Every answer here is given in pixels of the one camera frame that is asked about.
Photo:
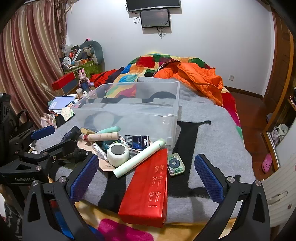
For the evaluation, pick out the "grey neck pillow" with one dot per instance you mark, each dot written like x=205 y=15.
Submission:
x=98 y=49

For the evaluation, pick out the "light green tube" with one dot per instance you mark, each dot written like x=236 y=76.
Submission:
x=136 y=160

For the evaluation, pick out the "orange puffer jacket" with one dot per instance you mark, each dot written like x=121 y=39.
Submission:
x=198 y=78

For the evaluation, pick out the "black object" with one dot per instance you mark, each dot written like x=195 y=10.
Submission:
x=60 y=121

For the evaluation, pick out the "teal tape roll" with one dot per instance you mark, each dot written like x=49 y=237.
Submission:
x=106 y=145

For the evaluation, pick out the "red and grey box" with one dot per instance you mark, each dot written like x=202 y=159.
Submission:
x=63 y=81

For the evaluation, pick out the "small black screen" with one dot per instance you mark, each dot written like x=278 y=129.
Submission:
x=155 y=18

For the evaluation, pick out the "dark purple garment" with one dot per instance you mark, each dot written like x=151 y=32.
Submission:
x=113 y=74

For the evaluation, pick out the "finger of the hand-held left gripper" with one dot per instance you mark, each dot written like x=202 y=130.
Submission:
x=42 y=134
x=67 y=140

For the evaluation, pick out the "colourful patchwork quilt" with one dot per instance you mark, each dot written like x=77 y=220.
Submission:
x=148 y=61

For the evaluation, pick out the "small wooden block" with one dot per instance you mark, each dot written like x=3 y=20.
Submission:
x=87 y=131

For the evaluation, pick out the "large black monitor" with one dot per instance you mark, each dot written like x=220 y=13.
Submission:
x=152 y=4

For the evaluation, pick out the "small white jar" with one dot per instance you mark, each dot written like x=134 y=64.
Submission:
x=79 y=92

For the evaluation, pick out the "white pen-like tube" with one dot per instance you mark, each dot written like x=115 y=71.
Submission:
x=99 y=151

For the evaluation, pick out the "yellow and pink fleece blanket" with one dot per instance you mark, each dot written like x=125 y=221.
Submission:
x=120 y=228

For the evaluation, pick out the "beige and green booklet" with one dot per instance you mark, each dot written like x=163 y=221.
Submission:
x=67 y=114

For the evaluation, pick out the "purple bottle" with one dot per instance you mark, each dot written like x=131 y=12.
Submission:
x=75 y=132

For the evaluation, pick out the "green box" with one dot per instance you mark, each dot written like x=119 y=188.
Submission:
x=91 y=68

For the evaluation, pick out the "wooden shelf unit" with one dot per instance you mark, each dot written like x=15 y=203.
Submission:
x=271 y=143

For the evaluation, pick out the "mint green tube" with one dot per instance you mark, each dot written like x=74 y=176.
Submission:
x=111 y=130

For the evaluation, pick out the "cream cosmetic tube red cap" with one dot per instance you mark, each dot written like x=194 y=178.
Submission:
x=101 y=137

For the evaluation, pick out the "blue notebook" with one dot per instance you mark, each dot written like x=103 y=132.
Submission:
x=62 y=102

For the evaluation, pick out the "white tape roll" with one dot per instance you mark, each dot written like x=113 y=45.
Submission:
x=118 y=161

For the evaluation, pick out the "white slatted panel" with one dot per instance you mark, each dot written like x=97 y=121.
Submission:
x=279 y=192

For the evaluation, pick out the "wall socket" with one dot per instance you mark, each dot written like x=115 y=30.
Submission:
x=230 y=76

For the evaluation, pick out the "long red box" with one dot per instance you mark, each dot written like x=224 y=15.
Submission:
x=145 y=192

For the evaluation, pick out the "striped pink curtain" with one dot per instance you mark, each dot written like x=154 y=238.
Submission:
x=27 y=58

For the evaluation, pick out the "wooden door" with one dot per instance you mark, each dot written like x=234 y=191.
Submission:
x=279 y=58

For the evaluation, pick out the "red garment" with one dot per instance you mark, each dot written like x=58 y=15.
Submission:
x=101 y=78

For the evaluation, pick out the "grey blanket with black letters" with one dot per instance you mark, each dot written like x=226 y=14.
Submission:
x=208 y=143

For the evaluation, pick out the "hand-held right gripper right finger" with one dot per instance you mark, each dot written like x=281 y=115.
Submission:
x=208 y=179

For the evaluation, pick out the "dark blue card box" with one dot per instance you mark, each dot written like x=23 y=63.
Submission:
x=141 y=142

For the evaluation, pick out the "white bag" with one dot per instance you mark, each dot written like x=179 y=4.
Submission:
x=279 y=132

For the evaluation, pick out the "pink bunny bottle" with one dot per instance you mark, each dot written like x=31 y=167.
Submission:
x=84 y=84

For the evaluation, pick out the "clear plastic storage box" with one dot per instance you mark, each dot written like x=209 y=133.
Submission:
x=138 y=111

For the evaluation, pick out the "pink clog shoe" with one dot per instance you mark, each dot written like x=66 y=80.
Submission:
x=267 y=163

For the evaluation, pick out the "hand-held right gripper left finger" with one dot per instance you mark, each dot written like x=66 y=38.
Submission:
x=84 y=177

